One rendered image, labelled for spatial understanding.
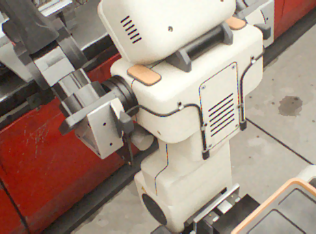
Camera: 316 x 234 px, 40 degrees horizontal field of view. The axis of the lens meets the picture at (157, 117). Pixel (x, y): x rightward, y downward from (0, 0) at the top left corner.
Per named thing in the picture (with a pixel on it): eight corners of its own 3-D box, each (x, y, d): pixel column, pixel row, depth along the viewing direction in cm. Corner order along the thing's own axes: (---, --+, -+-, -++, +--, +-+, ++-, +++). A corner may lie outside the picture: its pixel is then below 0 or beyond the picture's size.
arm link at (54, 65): (55, 94, 78) (80, 77, 78) (23, 46, 78) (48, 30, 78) (63, 98, 87) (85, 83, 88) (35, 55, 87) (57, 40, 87)
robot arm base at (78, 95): (68, 127, 74) (124, 92, 79) (42, 88, 74) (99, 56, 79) (61, 136, 82) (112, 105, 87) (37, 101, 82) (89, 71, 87)
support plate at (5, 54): (27, 83, 116) (26, 80, 115) (-22, 44, 129) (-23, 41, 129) (80, 50, 124) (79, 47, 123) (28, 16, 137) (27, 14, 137)
